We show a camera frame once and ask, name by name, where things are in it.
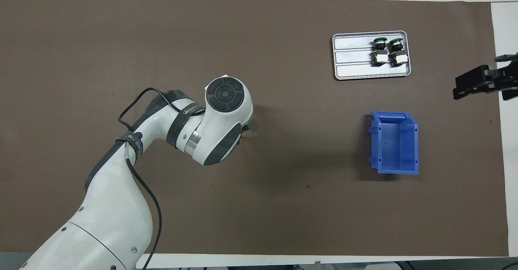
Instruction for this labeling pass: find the brown table mat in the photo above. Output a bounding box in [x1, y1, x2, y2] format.
[0, 0, 509, 257]

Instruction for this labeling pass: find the black left arm forearm strap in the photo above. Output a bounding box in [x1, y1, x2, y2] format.
[115, 130, 144, 161]

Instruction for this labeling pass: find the black left arm wrist strap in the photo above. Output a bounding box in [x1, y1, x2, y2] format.
[166, 104, 206, 149]

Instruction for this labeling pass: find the silver metal tray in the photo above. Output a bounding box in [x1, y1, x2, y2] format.
[332, 30, 412, 81]

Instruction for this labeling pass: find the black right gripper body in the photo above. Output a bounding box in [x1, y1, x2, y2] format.
[500, 60, 518, 100]

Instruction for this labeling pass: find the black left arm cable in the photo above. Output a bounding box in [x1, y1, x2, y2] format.
[118, 87, 181, 270]

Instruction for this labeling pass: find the blue plastic storage bin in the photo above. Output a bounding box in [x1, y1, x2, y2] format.
[367, 111, 420, 175]

